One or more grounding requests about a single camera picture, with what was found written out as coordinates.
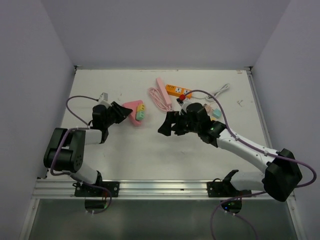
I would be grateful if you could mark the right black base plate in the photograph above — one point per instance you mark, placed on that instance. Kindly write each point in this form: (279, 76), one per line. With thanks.
(221, 188)

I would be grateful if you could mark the teal plug charger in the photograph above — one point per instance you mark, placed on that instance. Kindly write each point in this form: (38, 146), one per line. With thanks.
(216, 113)

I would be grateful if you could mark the pink triangular power strip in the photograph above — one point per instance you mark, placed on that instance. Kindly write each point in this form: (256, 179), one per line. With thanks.
(133, 106)

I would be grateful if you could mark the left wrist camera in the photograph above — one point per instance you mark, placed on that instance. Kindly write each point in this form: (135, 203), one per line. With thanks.
(103, 99)

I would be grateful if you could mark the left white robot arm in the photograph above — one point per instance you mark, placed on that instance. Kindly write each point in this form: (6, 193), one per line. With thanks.
(66, 149)

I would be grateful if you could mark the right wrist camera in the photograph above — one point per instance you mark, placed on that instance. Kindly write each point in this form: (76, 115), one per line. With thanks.
(183, 102)

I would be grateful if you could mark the yellow USB charger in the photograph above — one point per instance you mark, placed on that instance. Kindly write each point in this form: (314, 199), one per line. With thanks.
(141, 108)

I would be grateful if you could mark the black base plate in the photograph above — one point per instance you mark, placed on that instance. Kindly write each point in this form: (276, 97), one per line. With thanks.
(82, 190)
(221, 188)

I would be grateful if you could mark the pink plug charger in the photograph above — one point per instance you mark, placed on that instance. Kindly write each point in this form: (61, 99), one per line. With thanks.
(208, 109)

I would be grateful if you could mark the aluminium rail frame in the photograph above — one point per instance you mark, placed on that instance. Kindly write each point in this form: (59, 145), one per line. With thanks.
(129, 190)

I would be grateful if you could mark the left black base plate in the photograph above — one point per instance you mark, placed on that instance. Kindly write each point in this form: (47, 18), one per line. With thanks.
(82, 190)

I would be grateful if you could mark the pink long power strip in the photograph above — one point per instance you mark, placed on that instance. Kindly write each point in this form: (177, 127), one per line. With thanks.
(163, 92)

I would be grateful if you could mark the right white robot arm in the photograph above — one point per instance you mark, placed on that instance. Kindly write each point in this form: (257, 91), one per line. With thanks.
(278, 175)

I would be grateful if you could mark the orange power strip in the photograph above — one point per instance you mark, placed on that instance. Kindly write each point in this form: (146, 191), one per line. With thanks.
(176, 91)

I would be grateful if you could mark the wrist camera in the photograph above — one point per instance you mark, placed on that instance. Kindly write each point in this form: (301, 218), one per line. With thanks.
(103, 99)
(183, 102)

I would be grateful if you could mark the green USB charger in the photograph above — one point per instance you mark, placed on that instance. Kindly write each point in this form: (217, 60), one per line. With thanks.
(140, 115)

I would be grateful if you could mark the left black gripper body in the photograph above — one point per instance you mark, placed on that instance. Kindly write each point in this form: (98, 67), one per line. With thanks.
(114, 114)

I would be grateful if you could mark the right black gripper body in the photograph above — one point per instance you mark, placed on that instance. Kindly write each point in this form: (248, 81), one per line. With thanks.
(183, 125)

